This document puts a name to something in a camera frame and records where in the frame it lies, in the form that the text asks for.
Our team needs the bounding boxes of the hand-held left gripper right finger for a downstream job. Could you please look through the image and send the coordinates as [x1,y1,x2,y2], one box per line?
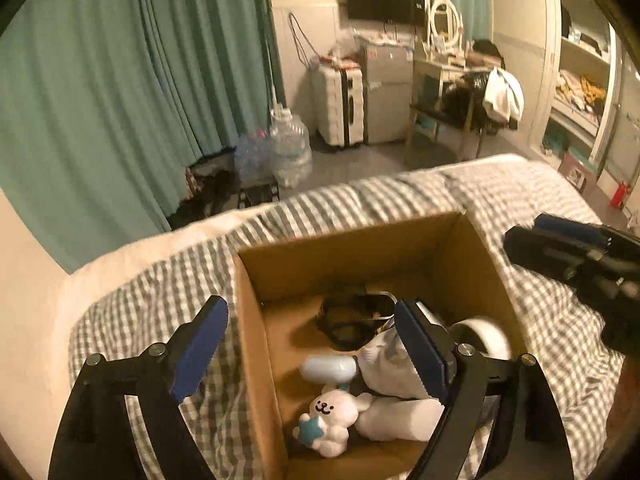
[394,299,576,480]

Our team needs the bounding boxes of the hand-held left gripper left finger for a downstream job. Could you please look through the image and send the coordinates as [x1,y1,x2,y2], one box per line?
[47,295,230,480]

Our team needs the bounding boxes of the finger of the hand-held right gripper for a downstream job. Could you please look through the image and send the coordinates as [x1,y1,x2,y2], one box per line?
[502,226,618,287]
[534,213,614,249]

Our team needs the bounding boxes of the white rounded plastic object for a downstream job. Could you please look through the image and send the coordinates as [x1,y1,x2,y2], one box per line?
[447,316,512,363]

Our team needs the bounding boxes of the white sock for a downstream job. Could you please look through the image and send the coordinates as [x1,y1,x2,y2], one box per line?
[355,330,448,442]

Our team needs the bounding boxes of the white tube bottle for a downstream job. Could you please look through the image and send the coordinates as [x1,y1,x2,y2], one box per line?
[299,354,357,385]

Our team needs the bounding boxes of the black goggles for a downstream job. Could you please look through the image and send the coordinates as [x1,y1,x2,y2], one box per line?
[316,292,399,352]

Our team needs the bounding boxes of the white plush toy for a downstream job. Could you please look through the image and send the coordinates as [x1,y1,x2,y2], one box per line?
[292,382,375,459]

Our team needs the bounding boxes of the brown cardboard box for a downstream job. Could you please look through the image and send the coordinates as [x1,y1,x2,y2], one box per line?
[232,211,531,480]

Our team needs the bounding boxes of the grey checked blanket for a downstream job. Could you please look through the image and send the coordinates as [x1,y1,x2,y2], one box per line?
[70,157,640,480]

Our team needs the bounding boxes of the clothes on wardrobe shelf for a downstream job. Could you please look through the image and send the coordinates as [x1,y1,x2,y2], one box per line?
[555,70,609,112]

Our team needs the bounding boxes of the white garment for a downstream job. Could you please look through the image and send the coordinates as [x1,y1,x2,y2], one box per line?
[482,66,525,124]

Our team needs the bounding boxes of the black bag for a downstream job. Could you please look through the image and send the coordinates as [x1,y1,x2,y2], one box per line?
[167,147,242,231]

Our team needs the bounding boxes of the black crate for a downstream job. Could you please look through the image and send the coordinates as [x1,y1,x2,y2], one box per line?
[239,182,281,209]

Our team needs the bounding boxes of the black clothes pile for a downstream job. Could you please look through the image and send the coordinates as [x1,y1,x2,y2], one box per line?
[440,72,494,134]

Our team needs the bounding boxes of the white slatted wardrobe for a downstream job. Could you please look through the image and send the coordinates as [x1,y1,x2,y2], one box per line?
[530,0,640,196]

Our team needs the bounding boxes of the wooden chair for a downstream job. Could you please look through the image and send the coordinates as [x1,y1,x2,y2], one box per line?
[406,101,501,161]

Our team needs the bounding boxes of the black cloth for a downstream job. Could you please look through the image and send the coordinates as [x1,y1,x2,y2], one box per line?
[470,39,507,69]

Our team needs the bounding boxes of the clear plastic bottle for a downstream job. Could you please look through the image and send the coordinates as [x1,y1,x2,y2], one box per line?
[234,130,276,182]

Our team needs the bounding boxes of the wooden dressing table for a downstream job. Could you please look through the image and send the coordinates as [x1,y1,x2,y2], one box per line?
[411,55,482,111]

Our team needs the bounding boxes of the grey small fridge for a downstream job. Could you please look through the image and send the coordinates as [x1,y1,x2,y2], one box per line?
[361,42,416,145]

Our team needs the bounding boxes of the large clear water jug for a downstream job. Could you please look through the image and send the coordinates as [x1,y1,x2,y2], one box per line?
[269,107,314,187]

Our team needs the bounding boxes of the white oval vanity mirror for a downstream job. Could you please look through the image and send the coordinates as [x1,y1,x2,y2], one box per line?
[426,0,464,52]

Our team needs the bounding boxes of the white suitcase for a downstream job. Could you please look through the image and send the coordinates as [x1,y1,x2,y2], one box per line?
[311,65,368,149]

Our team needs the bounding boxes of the wide green curtain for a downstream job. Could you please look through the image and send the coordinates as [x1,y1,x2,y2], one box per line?
[0,0,287,276]

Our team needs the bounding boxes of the clear plastic bag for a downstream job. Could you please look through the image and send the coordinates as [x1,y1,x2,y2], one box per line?
[327,30,364,62]

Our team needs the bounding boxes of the hanging wall cable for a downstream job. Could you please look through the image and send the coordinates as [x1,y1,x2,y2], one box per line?
[289,11,321,69]

